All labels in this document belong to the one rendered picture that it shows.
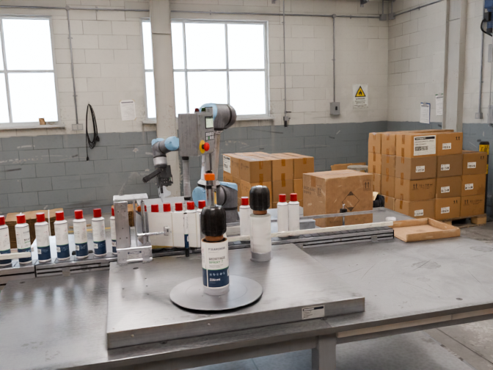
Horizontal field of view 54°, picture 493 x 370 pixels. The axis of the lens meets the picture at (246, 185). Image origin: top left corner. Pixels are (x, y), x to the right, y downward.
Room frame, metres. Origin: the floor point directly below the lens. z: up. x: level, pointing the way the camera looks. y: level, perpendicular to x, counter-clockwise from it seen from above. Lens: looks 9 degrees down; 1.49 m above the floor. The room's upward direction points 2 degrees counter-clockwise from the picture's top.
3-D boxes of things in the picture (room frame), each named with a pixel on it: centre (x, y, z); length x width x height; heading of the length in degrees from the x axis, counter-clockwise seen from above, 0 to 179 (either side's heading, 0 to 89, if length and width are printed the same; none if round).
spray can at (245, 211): (2.18, 0.01, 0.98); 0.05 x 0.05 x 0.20
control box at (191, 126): (2.21, 0.22, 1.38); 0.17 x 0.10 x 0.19; 160
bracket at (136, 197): (1.96, 0.48, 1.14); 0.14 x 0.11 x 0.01; 104
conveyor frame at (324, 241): (2.16, 0.09, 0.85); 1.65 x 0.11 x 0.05; 104
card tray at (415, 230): (2.41, -0.87, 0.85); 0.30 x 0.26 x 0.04; 104
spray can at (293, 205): (2.24, -0.22, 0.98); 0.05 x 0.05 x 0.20
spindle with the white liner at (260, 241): (1.91, -0.05, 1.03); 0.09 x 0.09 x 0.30
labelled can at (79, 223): (2.00, 0.71, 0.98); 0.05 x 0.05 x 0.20
